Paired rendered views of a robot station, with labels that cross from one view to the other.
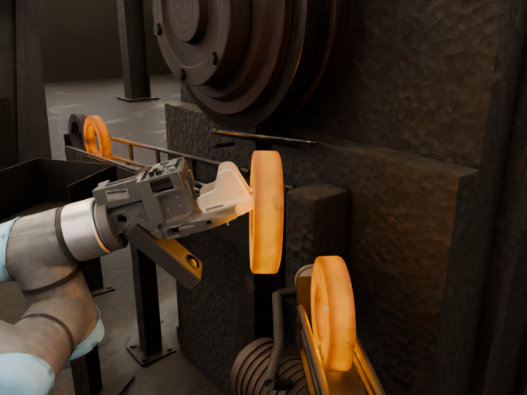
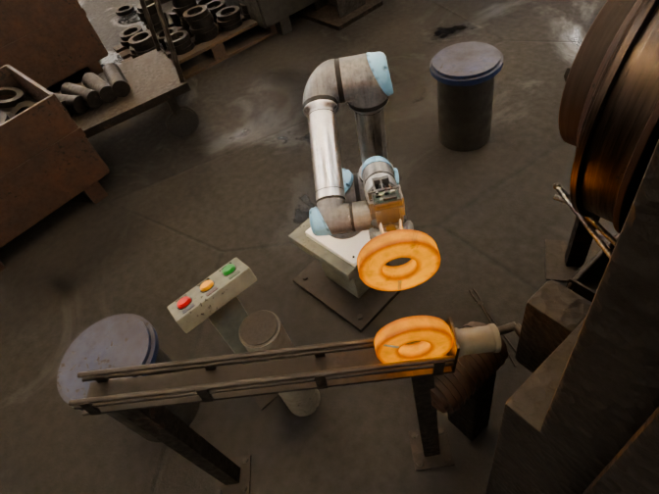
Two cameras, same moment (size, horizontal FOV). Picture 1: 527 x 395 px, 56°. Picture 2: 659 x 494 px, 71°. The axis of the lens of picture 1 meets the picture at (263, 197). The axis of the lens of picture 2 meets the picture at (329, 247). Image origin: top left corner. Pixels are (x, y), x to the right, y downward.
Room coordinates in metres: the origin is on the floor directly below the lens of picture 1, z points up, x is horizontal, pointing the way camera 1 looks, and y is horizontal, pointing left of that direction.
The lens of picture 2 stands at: (0.59, -0.56, 1.57)
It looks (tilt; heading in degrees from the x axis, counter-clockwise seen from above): 48 degrees down; 102
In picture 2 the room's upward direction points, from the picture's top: 18 degrees counter-clockwise
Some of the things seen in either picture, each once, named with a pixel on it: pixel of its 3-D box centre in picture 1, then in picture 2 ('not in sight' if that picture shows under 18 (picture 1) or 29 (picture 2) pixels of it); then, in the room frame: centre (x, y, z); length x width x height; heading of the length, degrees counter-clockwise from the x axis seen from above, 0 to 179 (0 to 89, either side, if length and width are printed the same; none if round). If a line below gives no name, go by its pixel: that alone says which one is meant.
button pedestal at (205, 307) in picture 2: not in sight; (242, 337); (0.07, 0.21, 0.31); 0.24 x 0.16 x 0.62; 38
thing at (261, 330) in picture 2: not in sight; (284, 368); (0.20, 0.11, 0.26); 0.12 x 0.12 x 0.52
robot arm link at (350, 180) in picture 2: not in sight; (339, 191); (0.44, 0.63, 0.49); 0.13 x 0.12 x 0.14; 0
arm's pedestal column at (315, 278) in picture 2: not in sight; (353, 255); (0.43, 0.64, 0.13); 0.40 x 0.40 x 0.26; 44
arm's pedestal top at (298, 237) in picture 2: not in sight; (346, 230); (0.43, 0.64, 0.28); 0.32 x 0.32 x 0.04; 44
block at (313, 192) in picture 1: (318, 247); (553, 337); (0.88, -0.11, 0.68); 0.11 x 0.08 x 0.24; 128
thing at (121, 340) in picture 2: not in sight; (139, 384); (-0.33, 0.14, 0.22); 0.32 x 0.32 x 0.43
